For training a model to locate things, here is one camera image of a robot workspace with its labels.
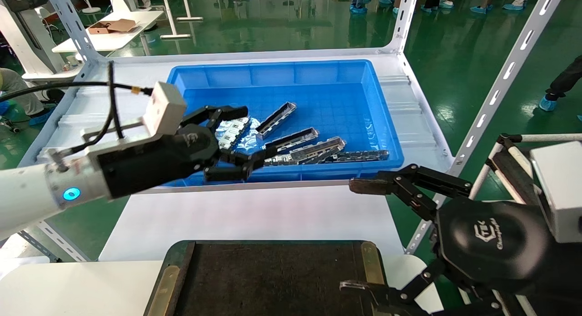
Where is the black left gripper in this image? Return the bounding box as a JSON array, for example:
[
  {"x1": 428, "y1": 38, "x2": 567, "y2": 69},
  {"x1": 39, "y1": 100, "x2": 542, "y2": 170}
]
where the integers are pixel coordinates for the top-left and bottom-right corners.
[{"x1": 98, "y1": 105, "x2": 279, "y2": 199}]

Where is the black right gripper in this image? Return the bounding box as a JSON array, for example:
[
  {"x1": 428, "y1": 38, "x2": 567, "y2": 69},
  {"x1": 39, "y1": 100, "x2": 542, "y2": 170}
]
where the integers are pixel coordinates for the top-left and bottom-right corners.
[{"x1": 339, "y1": 164, "x2": 582, "y2": 316}]

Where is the long grey channel part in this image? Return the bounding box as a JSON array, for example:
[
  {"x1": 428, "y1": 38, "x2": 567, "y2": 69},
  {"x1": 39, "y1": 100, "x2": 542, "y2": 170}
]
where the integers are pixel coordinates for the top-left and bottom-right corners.
[{"x1": 255, "y1": 102, "x2": 298, "y2": 140}]

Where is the dark grey channel part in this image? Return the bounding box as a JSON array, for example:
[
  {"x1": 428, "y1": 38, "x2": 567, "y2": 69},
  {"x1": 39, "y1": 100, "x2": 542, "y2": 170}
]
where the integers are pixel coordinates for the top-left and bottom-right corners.
[{"x1": 265, "y1": 127, "x2": 321, "y2": 154}]

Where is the grey ribbed channel part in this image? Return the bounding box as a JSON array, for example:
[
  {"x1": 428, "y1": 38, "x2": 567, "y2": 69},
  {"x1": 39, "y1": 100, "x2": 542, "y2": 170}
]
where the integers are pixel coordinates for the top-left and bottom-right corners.
[{"x1": 289, "y1": 136, "x2": 347, "y2": 166}]

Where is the black foam lined container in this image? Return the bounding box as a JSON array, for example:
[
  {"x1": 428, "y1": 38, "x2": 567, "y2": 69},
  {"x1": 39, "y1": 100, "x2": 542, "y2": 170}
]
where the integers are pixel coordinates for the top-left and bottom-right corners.
[{"x1": 145, "y1": 240, "x2": 387, "y2": 316}]

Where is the clear plastic bag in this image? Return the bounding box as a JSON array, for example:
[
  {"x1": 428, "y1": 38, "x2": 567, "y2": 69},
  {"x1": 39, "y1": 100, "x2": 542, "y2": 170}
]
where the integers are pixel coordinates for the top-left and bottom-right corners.
[{"x1": 214, "y1": 118, "x2": 264, "y2": 155}]

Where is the flat silver notched strip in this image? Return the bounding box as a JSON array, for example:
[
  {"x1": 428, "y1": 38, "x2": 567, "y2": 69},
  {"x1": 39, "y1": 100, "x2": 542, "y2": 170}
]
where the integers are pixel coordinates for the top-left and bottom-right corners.
[{"x1": 263, "y1": 154, "x2": 298, "y2": 167}]

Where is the dark notched metal strip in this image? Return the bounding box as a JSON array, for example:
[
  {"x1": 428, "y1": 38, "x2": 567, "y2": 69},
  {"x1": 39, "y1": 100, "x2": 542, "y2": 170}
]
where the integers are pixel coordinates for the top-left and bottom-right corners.
[{"x1": 324, "y1": 150, "x2": 391, "y2": 164}]

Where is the blue plastic bin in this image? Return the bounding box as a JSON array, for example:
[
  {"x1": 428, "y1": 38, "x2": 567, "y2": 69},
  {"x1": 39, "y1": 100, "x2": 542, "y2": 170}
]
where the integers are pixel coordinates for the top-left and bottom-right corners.
[{"x1": 150, "y1": 59, "x2": 405, "y2": 188}]

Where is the white metal shelf rack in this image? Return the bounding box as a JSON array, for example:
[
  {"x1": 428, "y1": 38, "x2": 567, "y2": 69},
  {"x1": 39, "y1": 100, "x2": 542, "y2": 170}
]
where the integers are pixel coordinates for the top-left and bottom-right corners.
[{"x1": 0, "y1": 0, "x2": 567, "y2": 263}]

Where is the white desk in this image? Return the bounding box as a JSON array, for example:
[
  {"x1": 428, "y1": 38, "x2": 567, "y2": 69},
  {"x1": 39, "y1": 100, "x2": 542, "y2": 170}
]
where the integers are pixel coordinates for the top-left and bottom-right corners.
[
  {"x1": 141, "y1": 0, "x2": 204, "y2": 39},
  {"x1": 52, "y1": 10, "x2": 164, "y2": 54}
]

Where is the open cardboard box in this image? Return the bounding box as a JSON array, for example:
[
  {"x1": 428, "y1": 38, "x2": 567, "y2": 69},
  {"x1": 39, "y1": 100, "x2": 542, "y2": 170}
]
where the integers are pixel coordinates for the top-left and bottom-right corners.
[{"x1": 88, "y1": 19, "x2": 140, "y2": 35}]

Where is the long silver slotted bracket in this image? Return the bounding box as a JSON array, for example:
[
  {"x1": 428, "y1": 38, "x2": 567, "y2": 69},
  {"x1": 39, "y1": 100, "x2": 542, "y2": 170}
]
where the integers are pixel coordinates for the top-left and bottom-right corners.
[{"x1": 216, "y1": 117, "x2": 251, "y2": 151}]

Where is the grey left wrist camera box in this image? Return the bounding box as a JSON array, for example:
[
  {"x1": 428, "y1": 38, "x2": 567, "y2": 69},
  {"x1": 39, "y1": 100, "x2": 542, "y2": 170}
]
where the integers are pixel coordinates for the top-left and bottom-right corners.
[{"x1": 144, "y1": 81, "x2": 187, "y2": 136}]

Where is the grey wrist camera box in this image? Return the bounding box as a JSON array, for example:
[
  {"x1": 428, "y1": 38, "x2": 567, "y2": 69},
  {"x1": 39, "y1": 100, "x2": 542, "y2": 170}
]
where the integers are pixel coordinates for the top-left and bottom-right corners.
[
  {"x1": 144, "y1": 81, "x2": 187, "y2": 136},
  {"x1": 530, "y1": 141, "x2": 582, "y2": 244}
]

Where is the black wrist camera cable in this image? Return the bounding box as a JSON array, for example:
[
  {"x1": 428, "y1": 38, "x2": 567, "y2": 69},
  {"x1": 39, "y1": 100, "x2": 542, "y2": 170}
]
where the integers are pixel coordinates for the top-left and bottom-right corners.
[{"x1": 0, "y1": 60, "x2": 154, "y2": 155}]

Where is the silver camera mount bracket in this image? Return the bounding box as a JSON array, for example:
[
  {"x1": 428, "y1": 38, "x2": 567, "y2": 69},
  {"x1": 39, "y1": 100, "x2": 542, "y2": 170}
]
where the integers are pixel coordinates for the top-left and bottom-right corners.
[{"x1": 47, "y1": 120, "x2": 156, "y2": 172}]

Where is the white tube frame stand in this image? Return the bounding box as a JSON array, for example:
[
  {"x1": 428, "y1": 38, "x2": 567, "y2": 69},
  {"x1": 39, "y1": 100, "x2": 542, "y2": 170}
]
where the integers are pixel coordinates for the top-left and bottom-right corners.
[{"x1": 468, "y1": 133, "x2": 582, "y2": 206}]

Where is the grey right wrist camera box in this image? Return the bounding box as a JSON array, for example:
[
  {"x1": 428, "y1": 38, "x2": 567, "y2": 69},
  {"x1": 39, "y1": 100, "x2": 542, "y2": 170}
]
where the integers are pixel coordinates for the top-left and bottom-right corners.
[{"x1": 530, "y1": 141, "x2": 582, "y2": 244}]

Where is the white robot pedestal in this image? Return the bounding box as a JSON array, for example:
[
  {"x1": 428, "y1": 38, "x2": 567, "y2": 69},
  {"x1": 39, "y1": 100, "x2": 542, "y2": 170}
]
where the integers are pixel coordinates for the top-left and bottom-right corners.
[{"x1": 0, "y1": 0, "x2": 85, "y2": 82}]

